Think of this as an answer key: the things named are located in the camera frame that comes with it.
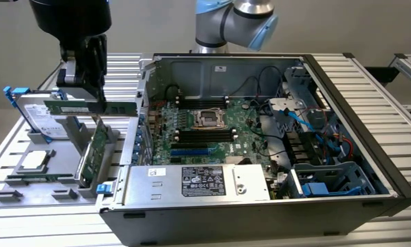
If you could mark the green graphics card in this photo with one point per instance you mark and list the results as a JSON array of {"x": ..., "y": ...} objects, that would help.
[{"x": 94, "y": 151}]

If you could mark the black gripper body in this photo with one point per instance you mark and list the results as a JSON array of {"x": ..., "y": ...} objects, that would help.
[{"x": 70, "y": 18}]

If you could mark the silver hard disk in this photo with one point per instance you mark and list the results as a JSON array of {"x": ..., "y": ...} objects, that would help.
[{"x": 44, "y": 121}]

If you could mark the green motherboard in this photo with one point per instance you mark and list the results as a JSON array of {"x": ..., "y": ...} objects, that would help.
[{"x": 246, "y": 121}]

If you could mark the black open PC case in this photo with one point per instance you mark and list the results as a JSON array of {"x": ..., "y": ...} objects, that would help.
[{"x": 246, "y": 221}]

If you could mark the blue disk carrier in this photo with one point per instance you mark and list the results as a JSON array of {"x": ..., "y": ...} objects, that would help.
[{"x": 10, "y": 97}]

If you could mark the silver CPU chip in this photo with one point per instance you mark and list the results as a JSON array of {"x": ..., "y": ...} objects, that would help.
[{"x": 34, "y": 159}]

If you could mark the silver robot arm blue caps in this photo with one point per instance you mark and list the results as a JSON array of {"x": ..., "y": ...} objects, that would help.
[{"x": 222, "y": 25}]

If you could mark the CPU socket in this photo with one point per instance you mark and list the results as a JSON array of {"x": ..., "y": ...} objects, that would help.
[{"x": 208, "y": 119}]

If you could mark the silver chipset heatsink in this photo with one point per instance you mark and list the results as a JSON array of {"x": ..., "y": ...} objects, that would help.
[{"x": 236, "y": 160}]

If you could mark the black box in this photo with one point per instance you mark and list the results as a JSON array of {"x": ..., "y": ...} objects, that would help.
[{"x": 380, "y": 74}]

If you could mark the blue expansion slot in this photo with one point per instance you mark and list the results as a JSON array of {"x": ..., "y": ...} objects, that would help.
[{"x": 188, "y": 152}]

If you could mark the grey metal disk bay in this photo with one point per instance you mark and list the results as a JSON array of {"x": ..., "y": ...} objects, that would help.
[{"x": 296, "y": 85}]

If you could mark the blue case latch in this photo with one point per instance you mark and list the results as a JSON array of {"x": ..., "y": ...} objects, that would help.
[{"x": 104, "y": 188}]

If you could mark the silver power supply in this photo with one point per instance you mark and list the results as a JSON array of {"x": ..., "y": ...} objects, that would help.
[{"x": 170, "y": 185}]

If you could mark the blue disk caddy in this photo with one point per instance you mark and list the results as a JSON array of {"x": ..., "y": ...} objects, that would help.
[{"x": 315, "y": 190}]

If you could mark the blue-grey disk bay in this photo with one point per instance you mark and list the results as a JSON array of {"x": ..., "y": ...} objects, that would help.
[{"x": 332, "y": 175}]

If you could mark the coin battery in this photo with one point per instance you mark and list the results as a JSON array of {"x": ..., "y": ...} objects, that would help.
[{"x": 245, "y": 105}]

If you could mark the green RAM stick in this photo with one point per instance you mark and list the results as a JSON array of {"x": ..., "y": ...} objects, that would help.
[
  {"x": 36, "y": 176},
  {"x": 68, "y": 109}
]

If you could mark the long black expansion slot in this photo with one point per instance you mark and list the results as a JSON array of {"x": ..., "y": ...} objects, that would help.
[{"x": 188, "y": 146}]

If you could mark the grey parts rack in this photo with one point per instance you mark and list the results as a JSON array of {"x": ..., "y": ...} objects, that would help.
[{"x": 64, "y": 157}]

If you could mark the black RAM slot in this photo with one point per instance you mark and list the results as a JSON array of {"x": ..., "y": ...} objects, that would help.
[
  {"x": 205, "y": 135},
  {"x": 205, "y": 141},
  {"x": 205, "y": 131},
  {"x": 201, "y": 101},
  {"x": 201, "y": 104},
  {"x": 205, "y": 138},
  {"x": 201, "y": 98}
]

